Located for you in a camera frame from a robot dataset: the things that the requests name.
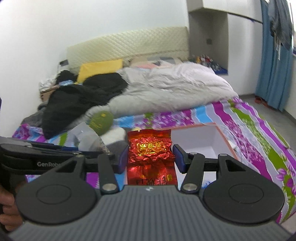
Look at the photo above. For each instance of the blue curtain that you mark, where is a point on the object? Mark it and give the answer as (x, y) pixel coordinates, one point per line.
(270, 69)

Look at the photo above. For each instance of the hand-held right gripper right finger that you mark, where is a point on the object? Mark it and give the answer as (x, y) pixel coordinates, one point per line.
(179, 160)

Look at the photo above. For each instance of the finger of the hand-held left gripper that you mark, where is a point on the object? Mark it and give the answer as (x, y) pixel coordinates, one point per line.
(92, 154)

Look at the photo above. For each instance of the purple floral striped bedsheet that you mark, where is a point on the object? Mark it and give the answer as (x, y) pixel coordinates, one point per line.
(254, 129)

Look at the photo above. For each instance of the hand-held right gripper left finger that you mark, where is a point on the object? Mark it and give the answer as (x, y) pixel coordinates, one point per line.
(122, 162)

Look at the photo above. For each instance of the row of small figures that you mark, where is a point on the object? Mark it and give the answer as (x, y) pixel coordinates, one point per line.
(205, 59)

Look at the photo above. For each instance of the grey and white cabinet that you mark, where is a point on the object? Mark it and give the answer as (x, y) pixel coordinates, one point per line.
(217, 7)

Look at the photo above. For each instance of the person's left hand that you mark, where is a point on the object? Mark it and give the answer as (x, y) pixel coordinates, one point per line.
(7, 208)

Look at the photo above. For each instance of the black cloth bundle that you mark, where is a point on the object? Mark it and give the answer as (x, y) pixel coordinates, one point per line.
(66, 76)

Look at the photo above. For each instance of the grey-blue hanging garment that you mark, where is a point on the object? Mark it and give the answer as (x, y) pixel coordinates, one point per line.
(279, 20)

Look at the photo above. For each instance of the cream quilted headboard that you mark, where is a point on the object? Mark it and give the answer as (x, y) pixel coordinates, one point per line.
(129, 44)

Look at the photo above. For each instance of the white crumpled cloth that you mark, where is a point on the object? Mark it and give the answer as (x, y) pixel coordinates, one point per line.
(46, 83)

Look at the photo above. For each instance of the yellow pillow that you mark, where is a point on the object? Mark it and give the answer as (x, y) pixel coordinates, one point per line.
(99, 68)

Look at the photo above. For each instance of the dark grey fleece blanket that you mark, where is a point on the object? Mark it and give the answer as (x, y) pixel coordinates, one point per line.
(34, 115)

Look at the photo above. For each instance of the green spoon-shaped plush toy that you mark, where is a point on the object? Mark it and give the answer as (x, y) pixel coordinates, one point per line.
(101, 122)

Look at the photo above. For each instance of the red foil packet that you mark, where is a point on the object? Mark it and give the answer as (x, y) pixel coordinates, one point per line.
(150, 150)

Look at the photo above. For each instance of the orange cardboard box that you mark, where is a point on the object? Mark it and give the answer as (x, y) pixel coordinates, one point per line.
(196, 141)

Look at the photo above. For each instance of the grey penguin plush toy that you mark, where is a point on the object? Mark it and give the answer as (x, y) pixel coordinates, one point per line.
(115, 146)

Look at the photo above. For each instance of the light grey duvet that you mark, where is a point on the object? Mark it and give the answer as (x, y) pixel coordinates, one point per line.
(173, 88)

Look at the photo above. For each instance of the beige pillow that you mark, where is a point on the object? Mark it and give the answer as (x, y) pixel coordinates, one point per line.
(141, 61)

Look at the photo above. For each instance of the black jacket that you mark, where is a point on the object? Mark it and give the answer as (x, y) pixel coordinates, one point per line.
(76, 99)

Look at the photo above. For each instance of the black wall socket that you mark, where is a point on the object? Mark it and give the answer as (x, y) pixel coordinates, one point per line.
(64, 62)

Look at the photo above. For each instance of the red slippers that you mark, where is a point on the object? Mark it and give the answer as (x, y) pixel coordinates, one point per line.
(260, 100)

